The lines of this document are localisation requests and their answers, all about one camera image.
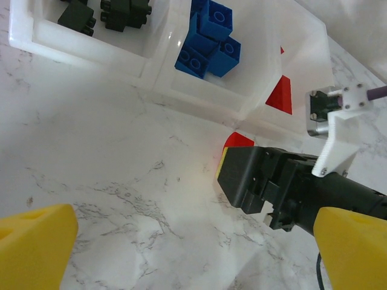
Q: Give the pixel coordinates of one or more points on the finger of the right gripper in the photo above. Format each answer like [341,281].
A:
[245,178]

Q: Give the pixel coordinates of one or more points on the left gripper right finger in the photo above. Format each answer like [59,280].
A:
[356,250]

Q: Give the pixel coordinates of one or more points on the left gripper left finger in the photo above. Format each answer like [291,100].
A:
[36,244]

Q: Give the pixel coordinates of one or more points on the red lego brick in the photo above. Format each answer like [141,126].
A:
[282,50]
[281,95]
[239,141]

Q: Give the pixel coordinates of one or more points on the blue lego brick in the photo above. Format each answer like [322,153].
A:
[217,18]
[226,57]
[193,62]

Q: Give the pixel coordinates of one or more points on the clear three-compartment plastic container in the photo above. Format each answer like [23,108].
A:
[90,57]

